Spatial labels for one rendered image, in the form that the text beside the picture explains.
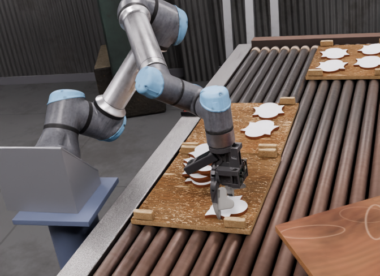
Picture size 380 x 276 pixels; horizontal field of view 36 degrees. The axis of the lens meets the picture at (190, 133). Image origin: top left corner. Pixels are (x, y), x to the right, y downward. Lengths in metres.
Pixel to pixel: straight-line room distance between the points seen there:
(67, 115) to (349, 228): 0.98
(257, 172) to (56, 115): 0.66
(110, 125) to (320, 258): 0.96
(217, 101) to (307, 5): 3.70
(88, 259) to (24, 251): 1.83
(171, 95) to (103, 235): 0.45
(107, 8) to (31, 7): 1.56
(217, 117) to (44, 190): 0.68
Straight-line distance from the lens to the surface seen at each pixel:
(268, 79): 2.57
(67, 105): 1.92
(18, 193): 1.96
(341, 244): 1.32
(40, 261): 3.29
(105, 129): 1.98
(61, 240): 2.00
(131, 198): 1.81
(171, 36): 1.85
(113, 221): 1.72
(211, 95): 1.45
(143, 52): 1.57
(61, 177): 1.84
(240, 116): 2.19
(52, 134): 1.89
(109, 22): 4.43
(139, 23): 1.67
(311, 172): 1.82
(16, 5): 5.90
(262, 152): 1.88
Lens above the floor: 1.83
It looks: 25 degrees down
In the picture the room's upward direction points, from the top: 9 degrees counter-clockwise
